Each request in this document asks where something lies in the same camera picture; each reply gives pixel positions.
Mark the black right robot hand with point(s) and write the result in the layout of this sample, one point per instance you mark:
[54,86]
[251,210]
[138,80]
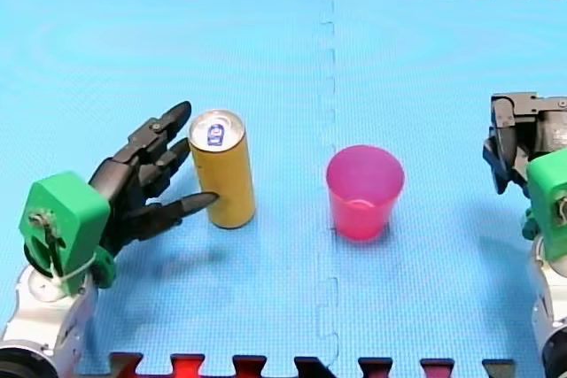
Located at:
[518,139]

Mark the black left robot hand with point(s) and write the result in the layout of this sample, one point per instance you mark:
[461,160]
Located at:
[133,183]

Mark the pink plastic cup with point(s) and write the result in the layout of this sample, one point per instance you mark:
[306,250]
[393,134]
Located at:
[364,194]

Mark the yellow drink can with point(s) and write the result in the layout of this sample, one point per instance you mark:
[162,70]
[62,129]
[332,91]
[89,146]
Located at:
[223,170]

